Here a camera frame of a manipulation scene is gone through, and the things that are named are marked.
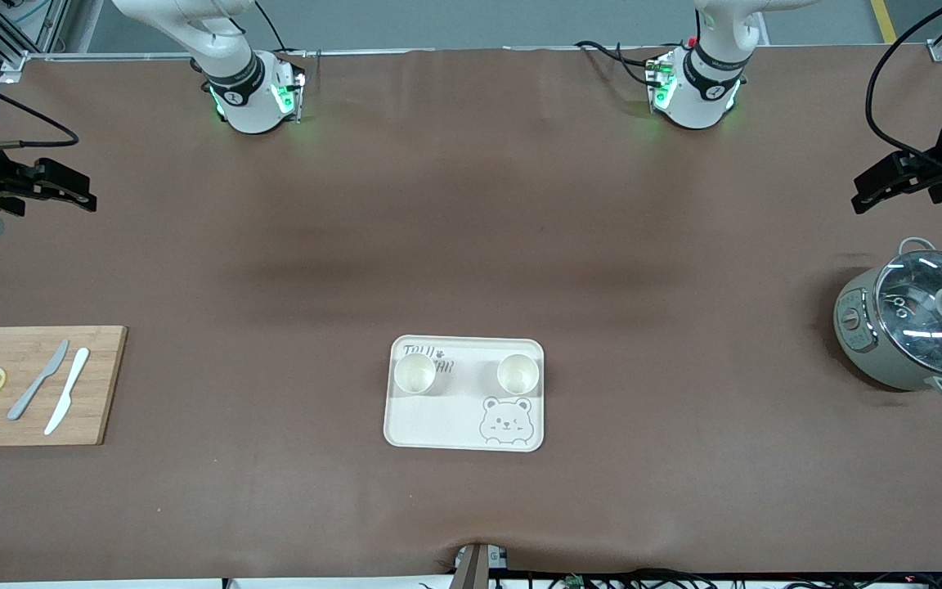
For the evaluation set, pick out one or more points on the white paper-like cup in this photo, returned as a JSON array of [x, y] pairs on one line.
[[518, 375], [414, 375]]

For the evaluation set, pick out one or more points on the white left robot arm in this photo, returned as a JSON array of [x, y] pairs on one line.
[[704, 90]]

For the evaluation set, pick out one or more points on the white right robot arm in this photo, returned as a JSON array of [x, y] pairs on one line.
[[242, 90]]

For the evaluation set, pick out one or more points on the grey-green electric pot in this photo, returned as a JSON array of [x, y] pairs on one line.
[[863, 352]]

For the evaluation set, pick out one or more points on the grey plastic knife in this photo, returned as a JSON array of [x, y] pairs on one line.
[[52, 364]]

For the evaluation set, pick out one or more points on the bamboo cutting board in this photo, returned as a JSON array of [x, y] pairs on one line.
[[107, 368]]

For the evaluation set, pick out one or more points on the white plastic knife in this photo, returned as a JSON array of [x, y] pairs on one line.
[[70, 384]]

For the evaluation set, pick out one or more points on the brown table cover sheet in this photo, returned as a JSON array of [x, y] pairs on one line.
[[471, 204]]

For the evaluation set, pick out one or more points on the cream bear print tray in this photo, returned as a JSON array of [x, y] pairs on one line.
[[455, 421]]

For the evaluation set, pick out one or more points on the metal table clamp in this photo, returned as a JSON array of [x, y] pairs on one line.
[[475, 568]]

